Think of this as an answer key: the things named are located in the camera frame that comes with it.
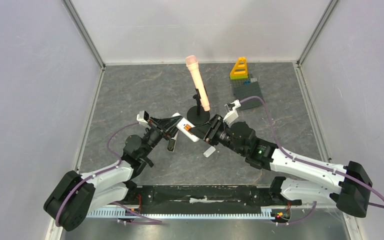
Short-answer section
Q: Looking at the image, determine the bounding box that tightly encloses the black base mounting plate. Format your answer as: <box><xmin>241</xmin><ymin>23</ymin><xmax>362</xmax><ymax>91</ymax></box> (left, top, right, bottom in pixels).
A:
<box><xmin>121</xmin><ymin>185</ymin><xmax>302</xmax><ymax>215</ymax></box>

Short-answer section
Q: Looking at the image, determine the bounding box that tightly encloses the pink microphone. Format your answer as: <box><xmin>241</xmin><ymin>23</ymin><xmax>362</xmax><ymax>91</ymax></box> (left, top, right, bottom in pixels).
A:
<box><xmin>185</xmin><ymin>55</ymin><xmax>211</xmax><ymax>112</ymax></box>

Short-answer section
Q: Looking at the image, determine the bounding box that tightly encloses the orange battery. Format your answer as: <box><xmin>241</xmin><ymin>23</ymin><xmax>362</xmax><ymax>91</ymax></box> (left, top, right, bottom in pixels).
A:
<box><xmin>183</xmin><ymin>124</ymin><xmax>191</xmax><ymax>132</ymax></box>

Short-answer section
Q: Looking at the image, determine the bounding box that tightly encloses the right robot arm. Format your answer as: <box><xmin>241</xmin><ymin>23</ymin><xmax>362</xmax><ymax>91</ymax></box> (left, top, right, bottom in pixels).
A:
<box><xmin>179</xmin><ymin>115</ymin><xmax>373</xmax><ymax>218</ymax></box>

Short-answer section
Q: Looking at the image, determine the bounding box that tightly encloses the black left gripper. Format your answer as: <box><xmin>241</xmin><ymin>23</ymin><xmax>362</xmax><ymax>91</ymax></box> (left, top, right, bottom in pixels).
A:
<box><xmin>140</xmin><ymin>116</ymin><xmax>185</xmax><ymax>159</ymax></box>

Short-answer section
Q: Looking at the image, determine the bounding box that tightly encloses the lime green lego brick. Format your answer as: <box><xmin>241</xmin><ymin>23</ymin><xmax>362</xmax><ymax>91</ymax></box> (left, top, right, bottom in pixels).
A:
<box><xmin>229</xmin><ymin>74</ymin><xmax>249</xmax><ymax>80</ymax></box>

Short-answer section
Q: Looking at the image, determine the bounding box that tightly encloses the white battery cover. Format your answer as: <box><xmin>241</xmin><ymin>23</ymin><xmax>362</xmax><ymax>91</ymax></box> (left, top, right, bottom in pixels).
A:
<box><xmin>203</xmin><ymin>146</ymin><xmax>216</xmax><ymax>158</ymax></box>

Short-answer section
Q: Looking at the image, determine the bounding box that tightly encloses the white cable duct strip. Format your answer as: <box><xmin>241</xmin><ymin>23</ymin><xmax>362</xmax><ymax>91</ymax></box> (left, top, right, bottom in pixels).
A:
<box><xmin>86</xmin><ymin>207</ymin><xmax>276</xmax><ymax>221</ymax></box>

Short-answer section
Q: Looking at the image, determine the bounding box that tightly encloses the yellow lego frame piece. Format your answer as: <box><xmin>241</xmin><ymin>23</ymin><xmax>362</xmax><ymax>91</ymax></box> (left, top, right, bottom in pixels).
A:
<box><xmin>229</xmin><ymin>57</ymin><xmax>249</xmax><ymax>76</ymax></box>

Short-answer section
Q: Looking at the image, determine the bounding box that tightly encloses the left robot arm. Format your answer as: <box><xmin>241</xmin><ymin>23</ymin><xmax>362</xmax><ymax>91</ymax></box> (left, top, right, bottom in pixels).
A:
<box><xmin>43</xmin><ymin>112</ymin><xmax>183</xmax><ymax>232</ymax></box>

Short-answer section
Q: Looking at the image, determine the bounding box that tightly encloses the black microphone stand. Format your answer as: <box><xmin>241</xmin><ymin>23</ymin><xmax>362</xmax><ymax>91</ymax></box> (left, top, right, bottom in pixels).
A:
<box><xmin>186</xmin><ymin>89</ymin><xmax>210</xmax><ymax>126</ymax></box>

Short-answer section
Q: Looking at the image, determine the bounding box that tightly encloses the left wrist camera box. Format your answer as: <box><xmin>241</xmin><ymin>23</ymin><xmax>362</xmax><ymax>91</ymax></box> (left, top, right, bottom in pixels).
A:
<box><xmin>136</xmin><ymin>110</ymin><xmax>149</xmax><ymax>128</ymax></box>

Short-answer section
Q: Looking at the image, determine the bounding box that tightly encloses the white boxed remote with display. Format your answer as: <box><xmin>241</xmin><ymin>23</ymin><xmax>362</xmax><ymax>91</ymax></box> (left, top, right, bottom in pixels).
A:
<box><xmin>167</xmin><ymin>131</ymin><xmax>179</xmax><ymax>152</ymax></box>

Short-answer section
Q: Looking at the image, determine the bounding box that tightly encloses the grey lego baseplate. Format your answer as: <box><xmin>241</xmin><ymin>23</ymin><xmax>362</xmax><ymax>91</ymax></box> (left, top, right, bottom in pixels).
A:
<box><xmin>230</xmin><ymin>74</ymin><xmax>264</xmax><ymax>111</ymax></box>

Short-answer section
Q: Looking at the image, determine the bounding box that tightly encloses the white remote control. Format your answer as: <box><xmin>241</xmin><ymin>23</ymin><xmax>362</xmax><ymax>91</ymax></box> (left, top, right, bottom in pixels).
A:
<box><xmin>171</xmin><ymin>112</ymin><xmax>200</xmax><ymax>143</ymax></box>

